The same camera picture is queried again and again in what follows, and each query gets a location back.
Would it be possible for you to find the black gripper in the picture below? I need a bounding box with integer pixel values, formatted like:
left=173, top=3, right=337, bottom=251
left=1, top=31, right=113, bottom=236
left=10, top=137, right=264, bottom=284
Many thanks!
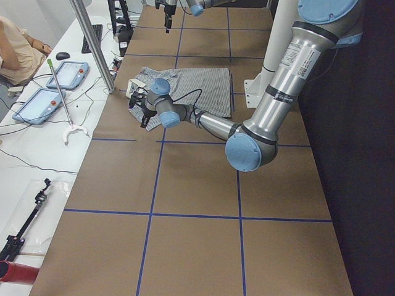
left=155, top=0, right=177, bottom=33
left=129, top=88, right=153, bottom=128

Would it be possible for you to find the navy white striped polo shirt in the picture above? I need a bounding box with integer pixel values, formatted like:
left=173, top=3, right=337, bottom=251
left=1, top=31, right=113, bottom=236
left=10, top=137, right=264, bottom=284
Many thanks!
left=127, top=67, right=231, bottom=131

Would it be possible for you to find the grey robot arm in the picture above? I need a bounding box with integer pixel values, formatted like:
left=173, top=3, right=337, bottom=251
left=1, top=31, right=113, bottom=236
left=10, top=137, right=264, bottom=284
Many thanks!
left=154, top=0, right=272, bottom=33
left=127, top=1, right=365, bottom=171

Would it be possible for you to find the black box with label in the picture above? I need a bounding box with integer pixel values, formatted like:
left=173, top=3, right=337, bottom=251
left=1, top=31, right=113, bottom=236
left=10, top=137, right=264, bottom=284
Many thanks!
left=118, top=26, right=133, bottom=57

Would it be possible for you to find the black keyboard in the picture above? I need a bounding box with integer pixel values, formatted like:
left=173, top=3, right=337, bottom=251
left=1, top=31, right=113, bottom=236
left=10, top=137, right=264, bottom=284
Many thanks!
left=81, top=23, right=104, bottom=54

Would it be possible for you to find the metal reacher grabber tool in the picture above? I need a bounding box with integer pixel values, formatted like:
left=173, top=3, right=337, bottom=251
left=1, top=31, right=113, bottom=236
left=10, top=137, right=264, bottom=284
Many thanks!
left=46, top=59, right=89, bottom=146

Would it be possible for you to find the far blue teach pendant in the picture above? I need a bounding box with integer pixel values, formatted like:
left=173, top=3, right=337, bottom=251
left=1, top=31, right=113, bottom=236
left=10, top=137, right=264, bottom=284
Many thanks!
left=56, top=60, right=89, bottom=91

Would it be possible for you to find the blue teach pendant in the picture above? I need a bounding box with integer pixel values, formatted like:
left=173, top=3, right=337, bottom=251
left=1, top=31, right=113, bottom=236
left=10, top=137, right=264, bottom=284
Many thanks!
left=56, top=60, right=89, bottom=91
left=12, top=88, right=62, bottom=125

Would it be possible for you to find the brown table mat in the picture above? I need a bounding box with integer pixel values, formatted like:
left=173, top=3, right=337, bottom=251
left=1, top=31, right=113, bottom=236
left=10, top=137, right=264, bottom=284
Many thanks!
left=31, top=7, right=352, bottom=295

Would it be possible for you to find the black computer mouse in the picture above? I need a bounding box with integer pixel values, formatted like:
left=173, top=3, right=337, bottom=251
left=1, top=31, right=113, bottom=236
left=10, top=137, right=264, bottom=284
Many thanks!
left=56, top=52, right=70, bottom=60

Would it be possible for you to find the near blue teach pendant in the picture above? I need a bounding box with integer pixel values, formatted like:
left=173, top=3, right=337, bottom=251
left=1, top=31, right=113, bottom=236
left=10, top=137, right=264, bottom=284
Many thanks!
left=12, top=88, right=62, bottom=125

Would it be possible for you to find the seated person beige shirt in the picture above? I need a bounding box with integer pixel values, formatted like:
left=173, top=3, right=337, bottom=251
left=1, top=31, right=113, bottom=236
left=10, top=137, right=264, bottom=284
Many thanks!
left=1, top=16, right=52, bottom=86

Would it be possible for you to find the black handheld gripper stick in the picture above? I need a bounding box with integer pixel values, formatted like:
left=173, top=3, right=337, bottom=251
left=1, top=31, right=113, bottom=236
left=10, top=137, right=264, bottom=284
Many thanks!
left=0, top=178, right=52, bottom=261

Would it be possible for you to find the red cylinder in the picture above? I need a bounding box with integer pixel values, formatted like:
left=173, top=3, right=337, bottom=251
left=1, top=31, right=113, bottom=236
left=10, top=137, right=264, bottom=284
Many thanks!
left=1, top=261, right=40, bottom=285

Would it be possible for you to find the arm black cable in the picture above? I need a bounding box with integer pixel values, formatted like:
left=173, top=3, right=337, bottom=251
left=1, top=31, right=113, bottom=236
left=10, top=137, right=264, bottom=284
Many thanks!
left=135, top=88, right=204, bottom=123

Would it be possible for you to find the aluminium frame post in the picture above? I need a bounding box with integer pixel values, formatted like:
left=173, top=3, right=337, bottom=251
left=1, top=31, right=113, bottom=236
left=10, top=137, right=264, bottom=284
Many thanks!
left=69, top=0, right=115, bottom=94

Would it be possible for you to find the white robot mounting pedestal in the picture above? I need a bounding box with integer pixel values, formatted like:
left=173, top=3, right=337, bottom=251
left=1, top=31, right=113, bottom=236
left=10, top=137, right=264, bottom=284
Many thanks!
left=244, top=0, right=299, bottom=109

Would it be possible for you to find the thin black table cable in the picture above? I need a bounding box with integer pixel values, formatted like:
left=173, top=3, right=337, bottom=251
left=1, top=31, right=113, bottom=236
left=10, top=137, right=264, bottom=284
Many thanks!
left=0, top=70, right=121, bottom=176

